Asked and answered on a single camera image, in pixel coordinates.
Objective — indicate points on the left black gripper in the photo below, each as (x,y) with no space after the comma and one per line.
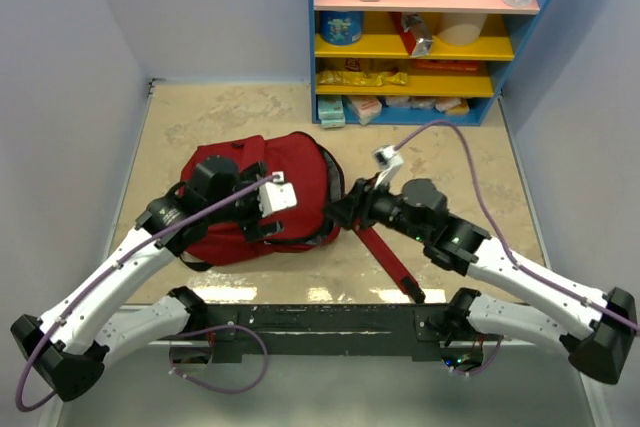
(252,228)

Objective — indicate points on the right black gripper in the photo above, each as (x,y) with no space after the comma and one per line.
(357,203)

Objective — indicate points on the red student backpack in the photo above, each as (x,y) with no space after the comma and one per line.
(316,177)

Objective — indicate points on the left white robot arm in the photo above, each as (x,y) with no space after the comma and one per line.
(71,345)

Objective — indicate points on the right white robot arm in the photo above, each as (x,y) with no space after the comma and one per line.
(593,328)

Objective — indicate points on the white orange tissue pack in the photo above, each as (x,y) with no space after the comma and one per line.
(365,108)

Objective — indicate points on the yellow sponge pack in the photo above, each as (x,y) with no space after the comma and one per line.
(461,109)

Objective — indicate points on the red silver snack bag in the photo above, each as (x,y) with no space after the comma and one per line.
(416,35)

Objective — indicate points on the blue shelf unit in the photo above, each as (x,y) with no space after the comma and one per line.
(500,45)

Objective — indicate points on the teal tissue box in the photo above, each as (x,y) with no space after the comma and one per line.
(330,111)

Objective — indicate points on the yellow snack packet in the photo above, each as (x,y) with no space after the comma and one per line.
(362,79)

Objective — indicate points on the orange flat box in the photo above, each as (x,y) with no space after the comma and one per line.
(463,66)

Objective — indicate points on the blue cartoon tin can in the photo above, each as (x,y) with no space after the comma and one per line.
(341,28)

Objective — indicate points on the white cylindrical container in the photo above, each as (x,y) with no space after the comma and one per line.
(460,29)

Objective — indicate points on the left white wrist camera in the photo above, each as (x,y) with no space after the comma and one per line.
(276,195)

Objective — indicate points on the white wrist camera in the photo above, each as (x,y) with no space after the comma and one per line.
(389,162)
(276,195)

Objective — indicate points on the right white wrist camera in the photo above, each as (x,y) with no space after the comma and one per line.
(389,162)

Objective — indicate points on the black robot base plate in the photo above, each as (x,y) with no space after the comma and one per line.
(383,330)

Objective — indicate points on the aluminium frame rail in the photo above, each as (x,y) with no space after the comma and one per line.
(523,387)

